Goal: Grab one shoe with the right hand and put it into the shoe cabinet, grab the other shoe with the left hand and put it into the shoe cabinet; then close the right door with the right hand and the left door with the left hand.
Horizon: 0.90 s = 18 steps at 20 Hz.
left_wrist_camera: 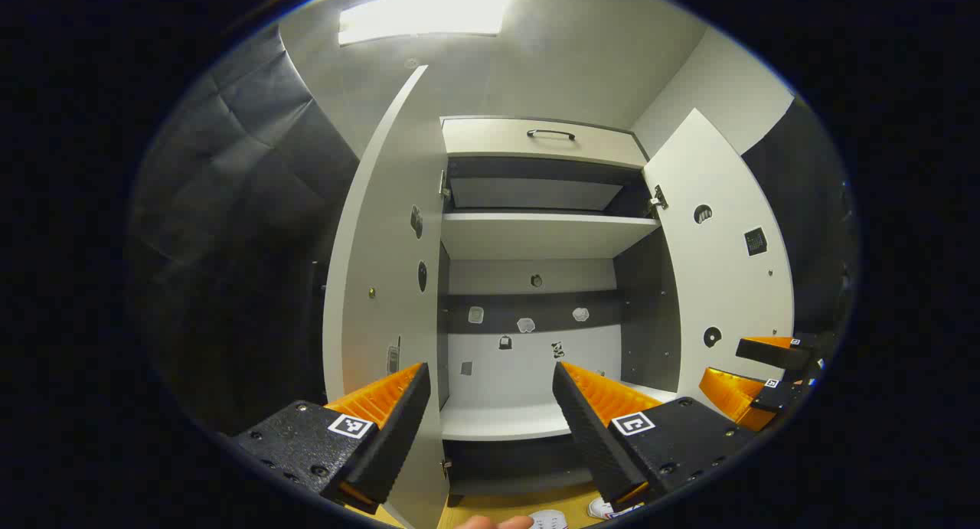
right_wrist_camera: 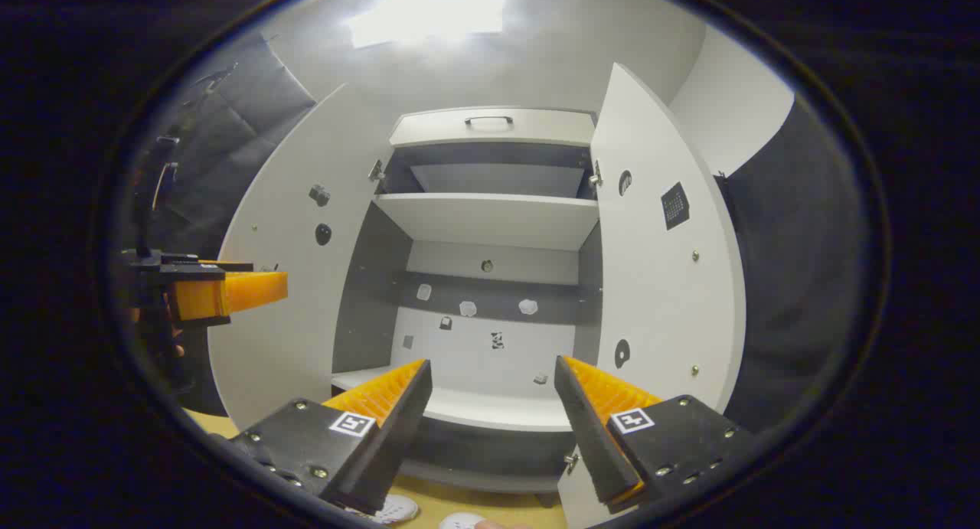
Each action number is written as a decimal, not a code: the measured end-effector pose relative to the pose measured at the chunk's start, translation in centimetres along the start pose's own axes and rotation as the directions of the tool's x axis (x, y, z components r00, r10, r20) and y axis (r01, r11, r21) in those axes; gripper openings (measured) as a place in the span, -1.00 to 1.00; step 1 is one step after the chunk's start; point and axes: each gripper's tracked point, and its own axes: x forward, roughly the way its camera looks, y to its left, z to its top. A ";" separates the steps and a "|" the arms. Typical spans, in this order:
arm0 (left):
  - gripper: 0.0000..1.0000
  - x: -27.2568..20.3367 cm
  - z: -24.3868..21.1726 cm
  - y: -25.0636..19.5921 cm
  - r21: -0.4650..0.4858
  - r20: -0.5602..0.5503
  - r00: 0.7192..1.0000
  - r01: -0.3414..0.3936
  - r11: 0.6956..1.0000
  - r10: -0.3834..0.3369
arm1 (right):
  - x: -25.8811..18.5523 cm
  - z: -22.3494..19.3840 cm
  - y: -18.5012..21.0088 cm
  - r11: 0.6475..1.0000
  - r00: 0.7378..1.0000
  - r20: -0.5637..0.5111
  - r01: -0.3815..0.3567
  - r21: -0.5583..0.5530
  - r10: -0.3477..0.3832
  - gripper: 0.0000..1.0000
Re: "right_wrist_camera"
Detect white cabinet drawer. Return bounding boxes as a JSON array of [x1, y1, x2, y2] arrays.
[[389, 106, 596, 149]]

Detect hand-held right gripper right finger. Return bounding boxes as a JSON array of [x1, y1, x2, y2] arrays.
[[553, 354, 755, 514]]

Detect white cabinet shelf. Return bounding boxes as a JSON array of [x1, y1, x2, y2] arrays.
[[373, 192, 599, 252]]

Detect white shoe cabinet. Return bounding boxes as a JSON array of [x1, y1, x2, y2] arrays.
[[331, 106, 603, 508]]

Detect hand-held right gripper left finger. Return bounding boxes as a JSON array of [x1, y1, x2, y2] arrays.
[[228, 358, 433, 516]]

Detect black backdrop cloth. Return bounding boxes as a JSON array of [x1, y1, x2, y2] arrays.
[[712, 93, 877, 438], [145, 31, 319, 415]]

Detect ceiling light panel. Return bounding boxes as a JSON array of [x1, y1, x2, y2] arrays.
[[345, 0, 508, 49]]

